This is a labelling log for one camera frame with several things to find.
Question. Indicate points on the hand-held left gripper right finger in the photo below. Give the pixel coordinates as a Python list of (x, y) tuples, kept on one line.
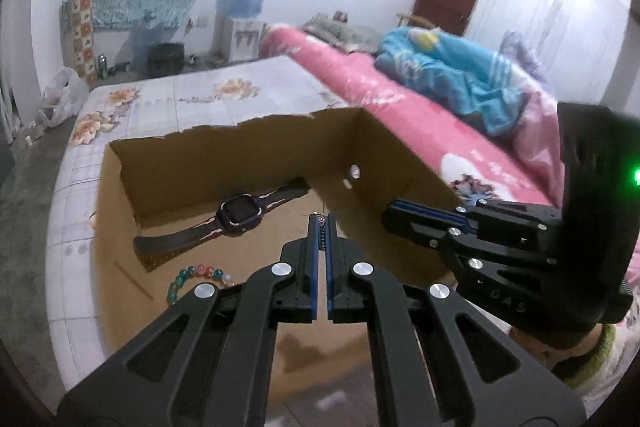
[(331, 287)]

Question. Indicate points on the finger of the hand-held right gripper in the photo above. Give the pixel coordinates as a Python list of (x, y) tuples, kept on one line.
[(430, 208), (415, 229)]

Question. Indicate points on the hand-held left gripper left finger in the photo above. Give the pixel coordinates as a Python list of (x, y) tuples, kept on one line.
[(312, 267)]

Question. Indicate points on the black smart watch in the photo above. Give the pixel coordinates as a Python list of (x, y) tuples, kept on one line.
[(240, 212)]

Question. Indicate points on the brown cardboard box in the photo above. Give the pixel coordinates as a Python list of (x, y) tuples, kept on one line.
[(200, 167)]

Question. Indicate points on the person's right hand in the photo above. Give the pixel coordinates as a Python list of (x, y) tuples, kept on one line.
[(545, 349)]

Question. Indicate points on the blue patterned quilt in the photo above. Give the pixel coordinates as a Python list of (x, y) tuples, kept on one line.
[(450, 72)]

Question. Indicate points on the wooden chair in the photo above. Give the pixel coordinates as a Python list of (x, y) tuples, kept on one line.
[(417, 19)]

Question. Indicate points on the camouflage patterned cloth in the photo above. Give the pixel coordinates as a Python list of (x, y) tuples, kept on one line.
[(335, 29)]

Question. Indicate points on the white wardrobe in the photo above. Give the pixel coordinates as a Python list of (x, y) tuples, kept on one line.
[(550, 17)]

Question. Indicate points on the white water dispenser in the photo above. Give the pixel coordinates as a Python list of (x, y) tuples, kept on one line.
[(237, 39)]

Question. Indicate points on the black bucket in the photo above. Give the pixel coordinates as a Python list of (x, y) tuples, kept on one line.
[(167, 62)]

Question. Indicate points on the green bottle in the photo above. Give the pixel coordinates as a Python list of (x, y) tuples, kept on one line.
[(102, 66)]

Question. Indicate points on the white plastic bag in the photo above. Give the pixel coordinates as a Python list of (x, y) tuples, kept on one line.
[(62, 94)]

